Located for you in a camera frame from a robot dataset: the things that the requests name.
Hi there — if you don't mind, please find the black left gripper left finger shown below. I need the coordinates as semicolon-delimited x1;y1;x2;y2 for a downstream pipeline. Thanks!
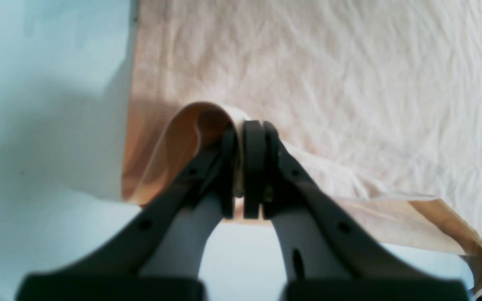
16;125;238;301

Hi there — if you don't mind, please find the peach pink T-shirt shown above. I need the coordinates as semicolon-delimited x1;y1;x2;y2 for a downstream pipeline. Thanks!
122;0;482;296

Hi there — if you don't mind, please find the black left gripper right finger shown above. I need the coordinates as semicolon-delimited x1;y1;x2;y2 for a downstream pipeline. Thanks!
243;121;469;301

